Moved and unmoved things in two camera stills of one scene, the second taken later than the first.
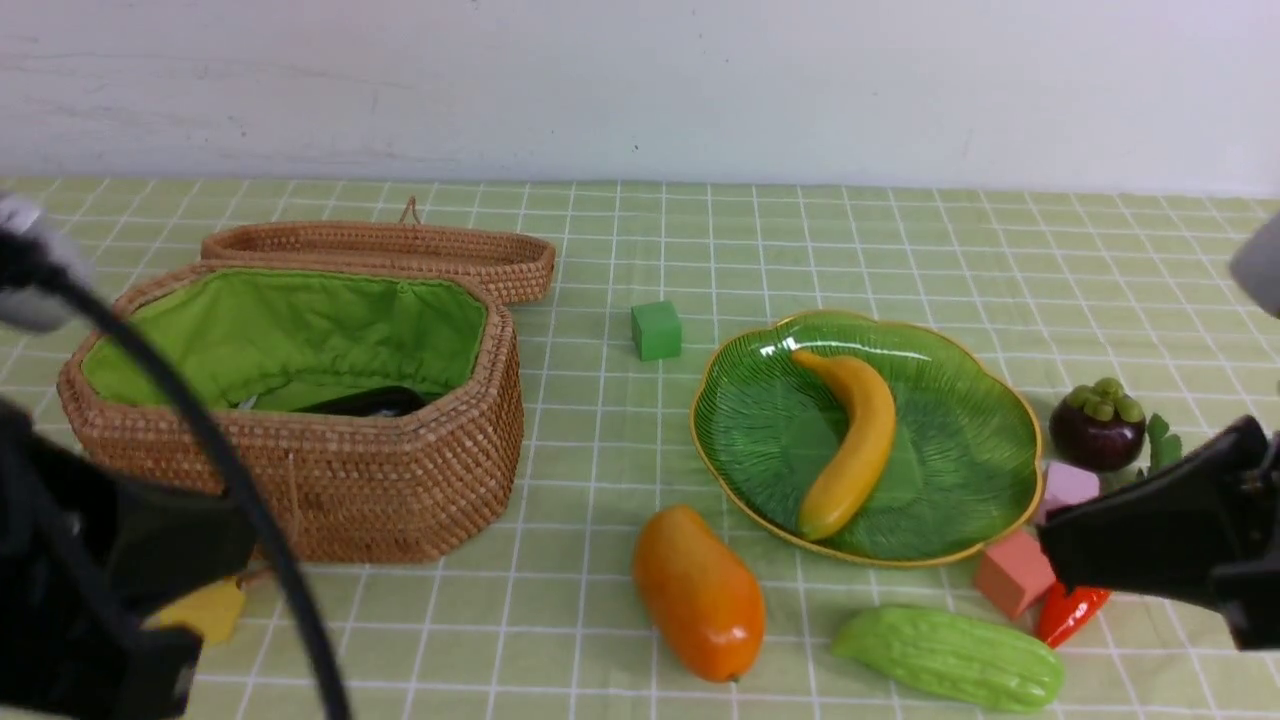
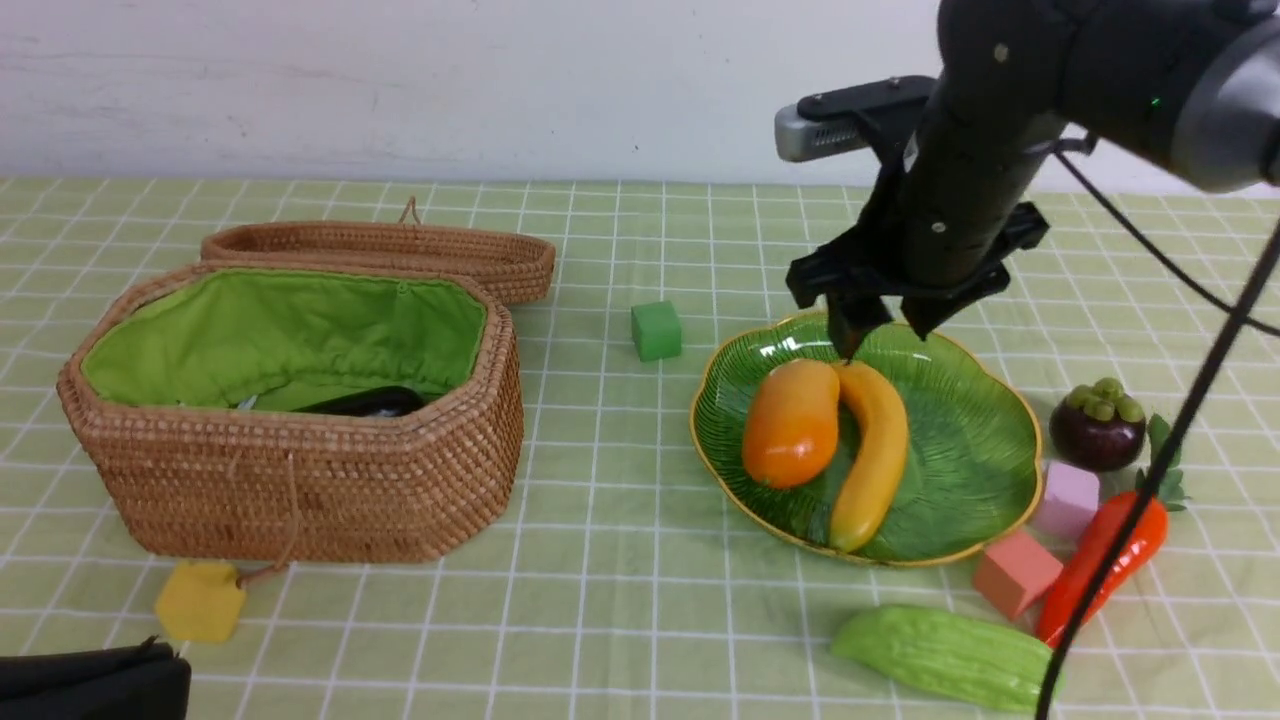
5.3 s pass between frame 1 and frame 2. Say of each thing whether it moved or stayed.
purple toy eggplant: stayed
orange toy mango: moved
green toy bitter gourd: stayed
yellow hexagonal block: stayed
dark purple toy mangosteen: stayed
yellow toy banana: moved
